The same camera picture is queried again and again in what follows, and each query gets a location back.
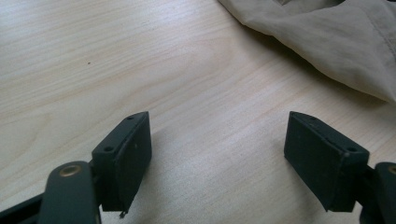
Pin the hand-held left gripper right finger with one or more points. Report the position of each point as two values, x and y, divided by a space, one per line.
320 161

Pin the khaki shorts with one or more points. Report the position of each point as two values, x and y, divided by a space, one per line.
330 40

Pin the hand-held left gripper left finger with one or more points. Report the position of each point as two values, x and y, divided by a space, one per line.
124 161

